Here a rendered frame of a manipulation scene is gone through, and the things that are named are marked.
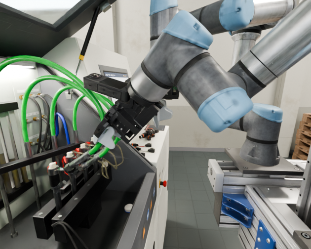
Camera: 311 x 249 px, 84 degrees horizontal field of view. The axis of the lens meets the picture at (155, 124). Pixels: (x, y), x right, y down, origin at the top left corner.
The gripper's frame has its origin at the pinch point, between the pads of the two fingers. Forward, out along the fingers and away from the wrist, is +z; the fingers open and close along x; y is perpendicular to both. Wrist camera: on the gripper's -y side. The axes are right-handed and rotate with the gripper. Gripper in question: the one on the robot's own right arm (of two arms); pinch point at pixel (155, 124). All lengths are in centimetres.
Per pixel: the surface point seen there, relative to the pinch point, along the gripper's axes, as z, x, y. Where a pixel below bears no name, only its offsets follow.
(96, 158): 11.0, -4.9, -18.7
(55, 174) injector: 13.1, -12.7, -27.8
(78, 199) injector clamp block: 25.0, -7.9, -25.0
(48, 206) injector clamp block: 25.1, -12.7, -32.3
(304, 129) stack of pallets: 66, 257, 208
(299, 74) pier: -22, 271, 192
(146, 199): 28.1, -0.7, -3.2
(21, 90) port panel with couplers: -10, 9, -57
